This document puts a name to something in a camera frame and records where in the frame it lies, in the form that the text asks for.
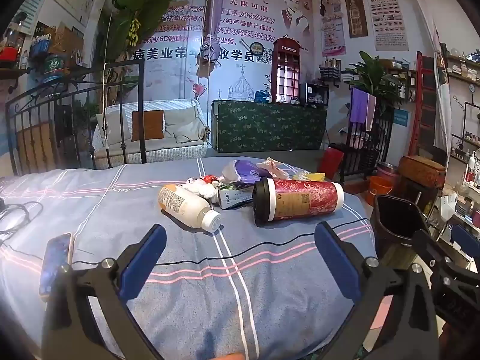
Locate black display box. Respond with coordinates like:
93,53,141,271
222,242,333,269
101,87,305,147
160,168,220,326
300,82,330,106

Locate purple plastic bag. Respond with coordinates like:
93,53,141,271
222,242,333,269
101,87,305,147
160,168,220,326
222,158,272,184

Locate hanging purple ornament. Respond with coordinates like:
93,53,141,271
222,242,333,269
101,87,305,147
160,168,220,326
199,0,226,79

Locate red paper bag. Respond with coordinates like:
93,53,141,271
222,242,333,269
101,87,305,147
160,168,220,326
318,146,345,181

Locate green and white milk carton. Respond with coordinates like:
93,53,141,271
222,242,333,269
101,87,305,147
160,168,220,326
217,182,256,211

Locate tall banana plant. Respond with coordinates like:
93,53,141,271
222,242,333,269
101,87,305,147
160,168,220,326
101,0,199,98

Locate green patterned cloth counter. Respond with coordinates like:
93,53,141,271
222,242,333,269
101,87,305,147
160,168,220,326
211,99,329,154

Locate pink basin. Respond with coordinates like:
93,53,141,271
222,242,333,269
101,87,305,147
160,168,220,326
376,161,401,181

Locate orange bucket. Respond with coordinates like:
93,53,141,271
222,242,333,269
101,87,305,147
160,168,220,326
365,175,394,207

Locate black metal rack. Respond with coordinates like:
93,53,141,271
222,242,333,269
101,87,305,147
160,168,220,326
339,86,394,184

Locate red telephone booth cabinet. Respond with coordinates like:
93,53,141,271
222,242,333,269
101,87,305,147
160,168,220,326
271,38,302,104

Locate potted green plant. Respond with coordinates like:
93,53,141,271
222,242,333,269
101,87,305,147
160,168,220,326
343,50,404,109

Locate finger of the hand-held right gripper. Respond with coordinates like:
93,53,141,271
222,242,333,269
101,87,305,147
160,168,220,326
450,224,479,267
412,228,456,282

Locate purple towel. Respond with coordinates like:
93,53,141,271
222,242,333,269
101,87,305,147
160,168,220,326
349,87,369,124

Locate portrait wall poster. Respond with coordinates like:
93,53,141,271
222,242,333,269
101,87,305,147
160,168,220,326
319,0,346,56

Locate red ladder shelf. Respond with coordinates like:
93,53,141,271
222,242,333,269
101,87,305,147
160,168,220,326
408,52,439,158

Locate cream plastic bottle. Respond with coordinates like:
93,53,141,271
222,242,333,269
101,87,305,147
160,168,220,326
157,184,222,233

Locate brown tower wall poster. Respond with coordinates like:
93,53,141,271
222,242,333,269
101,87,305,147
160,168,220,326
343,0,369,39

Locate grey sofa cushions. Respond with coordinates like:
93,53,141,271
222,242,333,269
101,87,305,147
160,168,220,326
164,109,207,145

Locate smartphone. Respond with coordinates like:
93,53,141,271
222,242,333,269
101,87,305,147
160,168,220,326
38,232,74,302

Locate black trash bin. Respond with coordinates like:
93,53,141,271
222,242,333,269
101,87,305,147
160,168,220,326
369,194,432,267

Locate brown wicker basket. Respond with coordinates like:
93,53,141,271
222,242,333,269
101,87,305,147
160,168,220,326
397,155,447,189

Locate black metal bed frame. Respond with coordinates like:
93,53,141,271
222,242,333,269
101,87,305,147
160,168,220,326
5,59,148,176

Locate black cable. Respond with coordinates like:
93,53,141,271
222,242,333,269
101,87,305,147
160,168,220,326
0,200,372,271

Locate pink towel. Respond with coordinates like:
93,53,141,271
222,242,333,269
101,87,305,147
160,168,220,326
365,93,377,133

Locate white red wrapper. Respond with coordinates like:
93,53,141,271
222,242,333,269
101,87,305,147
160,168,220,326
186,174,222,199

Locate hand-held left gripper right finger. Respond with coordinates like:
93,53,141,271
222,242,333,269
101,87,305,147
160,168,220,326
314,221,439,360

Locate red cup with black lid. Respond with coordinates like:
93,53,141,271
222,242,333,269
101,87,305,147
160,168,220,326
252,177,345,227

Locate pale pink plastic wrapper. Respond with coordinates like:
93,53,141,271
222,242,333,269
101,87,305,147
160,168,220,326
257,157,291,180

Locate eyebrow chart wall poster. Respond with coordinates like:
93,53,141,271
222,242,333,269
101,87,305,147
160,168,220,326
363,0,409,51

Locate white wicker sofa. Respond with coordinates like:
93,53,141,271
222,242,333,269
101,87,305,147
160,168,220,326
92,98,210,166

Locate orange cushion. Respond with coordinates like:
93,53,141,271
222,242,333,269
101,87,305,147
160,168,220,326
131,110,166,142

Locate large wall poster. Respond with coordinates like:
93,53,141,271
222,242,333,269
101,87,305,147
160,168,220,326
124,0,314,102

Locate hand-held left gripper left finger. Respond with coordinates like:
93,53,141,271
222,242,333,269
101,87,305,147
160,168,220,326
41,224,167,360

